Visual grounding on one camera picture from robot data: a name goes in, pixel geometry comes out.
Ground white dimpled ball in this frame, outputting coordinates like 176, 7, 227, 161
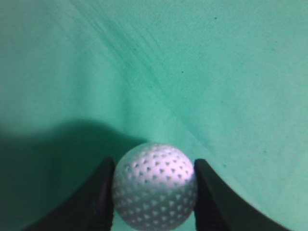
112, 142, 197, 231

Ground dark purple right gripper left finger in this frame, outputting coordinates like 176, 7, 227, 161
24, 157, 115, 231

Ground green table cloth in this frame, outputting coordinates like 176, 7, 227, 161
0, 0, 308, 231

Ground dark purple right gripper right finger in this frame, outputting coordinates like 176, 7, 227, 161
194, 159, 286, 231

